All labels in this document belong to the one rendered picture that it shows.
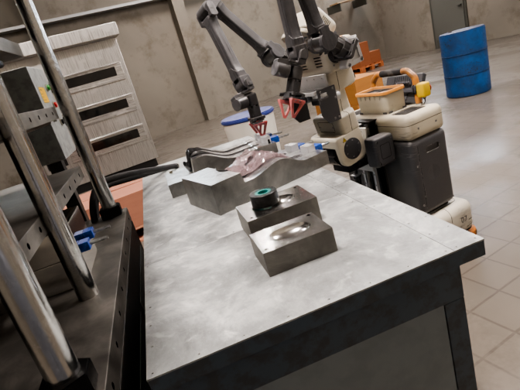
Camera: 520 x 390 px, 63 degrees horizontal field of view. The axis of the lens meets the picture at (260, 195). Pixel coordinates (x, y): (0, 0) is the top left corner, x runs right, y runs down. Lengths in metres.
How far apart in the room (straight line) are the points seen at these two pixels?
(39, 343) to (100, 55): 6.58
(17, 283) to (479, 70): 6.04
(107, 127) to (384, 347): 6.54
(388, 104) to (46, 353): 1.86
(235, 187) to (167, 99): 10.26
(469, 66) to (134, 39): 8.01
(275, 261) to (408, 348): 0.34
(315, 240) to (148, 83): 10.73
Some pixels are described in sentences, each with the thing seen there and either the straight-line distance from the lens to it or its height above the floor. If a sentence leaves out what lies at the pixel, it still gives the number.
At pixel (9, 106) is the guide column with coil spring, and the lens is 1.16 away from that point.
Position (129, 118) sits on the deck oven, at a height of 0.87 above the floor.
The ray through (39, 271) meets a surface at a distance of 1.36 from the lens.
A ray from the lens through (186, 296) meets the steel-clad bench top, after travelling 1.01.
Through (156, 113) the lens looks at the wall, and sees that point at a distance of 11.56.
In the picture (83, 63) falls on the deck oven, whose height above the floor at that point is 1.85.
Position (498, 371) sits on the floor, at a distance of 1.84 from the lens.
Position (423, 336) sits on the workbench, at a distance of 1.01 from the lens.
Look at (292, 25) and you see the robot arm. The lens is 1.78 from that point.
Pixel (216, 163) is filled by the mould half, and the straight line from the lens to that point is 1.82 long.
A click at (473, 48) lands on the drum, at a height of 0.60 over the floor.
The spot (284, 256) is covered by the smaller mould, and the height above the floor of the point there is 0.84.
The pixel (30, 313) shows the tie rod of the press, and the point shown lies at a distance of 0.81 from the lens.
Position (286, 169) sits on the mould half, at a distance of 1.54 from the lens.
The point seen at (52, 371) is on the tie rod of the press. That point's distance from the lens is 0.86.
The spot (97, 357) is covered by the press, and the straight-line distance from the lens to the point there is 0.98.
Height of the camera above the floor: 1.26
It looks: 18 degrees down
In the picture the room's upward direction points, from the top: 16 degrees counter-clockwise
